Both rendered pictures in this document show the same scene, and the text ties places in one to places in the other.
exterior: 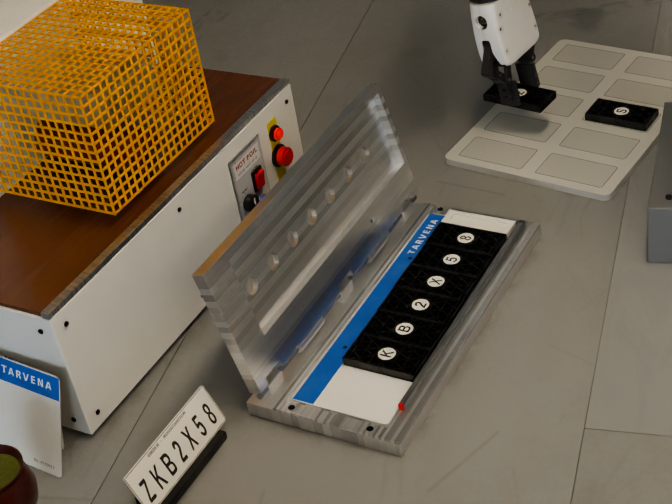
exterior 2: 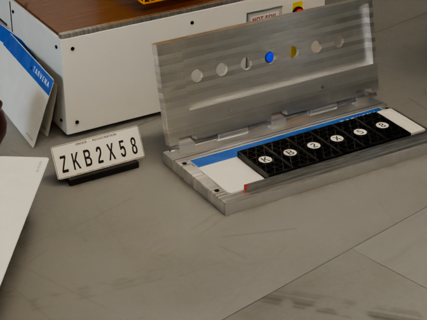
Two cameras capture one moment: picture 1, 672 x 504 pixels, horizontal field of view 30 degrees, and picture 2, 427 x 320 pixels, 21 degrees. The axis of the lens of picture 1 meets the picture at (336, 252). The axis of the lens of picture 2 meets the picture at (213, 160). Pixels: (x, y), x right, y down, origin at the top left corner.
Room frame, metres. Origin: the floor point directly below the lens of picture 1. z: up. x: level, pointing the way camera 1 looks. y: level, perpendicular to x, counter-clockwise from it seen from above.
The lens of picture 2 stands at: (-0.41, -0.67, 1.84)
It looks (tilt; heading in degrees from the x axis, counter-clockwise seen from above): 28 degrees down; 25
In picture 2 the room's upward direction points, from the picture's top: straight up
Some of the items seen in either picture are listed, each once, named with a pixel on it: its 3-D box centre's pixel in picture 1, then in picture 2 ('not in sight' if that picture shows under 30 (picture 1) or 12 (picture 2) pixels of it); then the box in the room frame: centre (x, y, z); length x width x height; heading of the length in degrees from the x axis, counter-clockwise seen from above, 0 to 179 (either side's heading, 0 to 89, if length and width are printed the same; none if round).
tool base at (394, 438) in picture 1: (402, 308); (304, 146); (1.25, -0.07, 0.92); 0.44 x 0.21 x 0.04; 146
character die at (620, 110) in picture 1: (621, 114); not in sight; (1.62, -0.47, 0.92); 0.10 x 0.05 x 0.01; 50
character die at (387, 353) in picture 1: (387, 357); (265, 162); (1.15, -0.04, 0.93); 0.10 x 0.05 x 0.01; 55
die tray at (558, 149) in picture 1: (582, 112); not in sight; (1.66, -0.42, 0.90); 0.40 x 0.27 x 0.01; 139
